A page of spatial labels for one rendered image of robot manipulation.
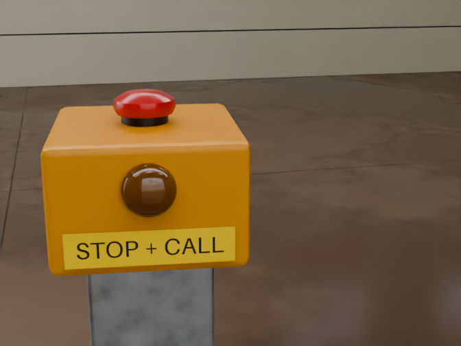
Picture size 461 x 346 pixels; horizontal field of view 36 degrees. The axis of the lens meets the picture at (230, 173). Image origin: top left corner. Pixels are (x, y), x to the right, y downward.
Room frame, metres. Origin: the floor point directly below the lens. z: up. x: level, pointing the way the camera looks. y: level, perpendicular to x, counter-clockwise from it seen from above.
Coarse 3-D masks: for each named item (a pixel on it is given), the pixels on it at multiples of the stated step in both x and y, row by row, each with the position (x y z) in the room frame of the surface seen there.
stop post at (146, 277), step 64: (64, 128) 0.42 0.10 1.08; (128, 128) 0.42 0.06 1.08; (192, 128) 0.42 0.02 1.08; (64, 192) 0.38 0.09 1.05; (192, 192) 0.39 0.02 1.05; (64, 256) 0.38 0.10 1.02; (128, 256) 0.38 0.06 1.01; (192, 256) 0.39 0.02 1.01; (128, 320) 0.40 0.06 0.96; (192, 320) 0.41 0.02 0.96
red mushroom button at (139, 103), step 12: (120, 96) 0.44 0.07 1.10; (132, 96) 0.43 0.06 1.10; (144, 96) 0.43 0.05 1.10; (156, 96) 0.43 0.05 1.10; (168, 96) 0.44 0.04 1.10; (120, 108) 0.43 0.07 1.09; (132, 108) 0.42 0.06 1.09; (144, 108) 0.42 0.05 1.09; (156, 108) 0.43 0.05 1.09; (168, 108) 0.43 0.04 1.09
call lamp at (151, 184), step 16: (128, 176) 0.38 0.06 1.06; (144, 176) 0.37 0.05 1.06; (160, 176) 0.38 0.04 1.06; (128, 192) 0.37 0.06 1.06; (144, 192) 0.37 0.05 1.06; (160, 192) 0.37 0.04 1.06; (176, 192) 0.38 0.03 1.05; (128, 208) 0.38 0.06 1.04; (144, 208) 0.37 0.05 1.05; (160, 208) 0.38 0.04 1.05
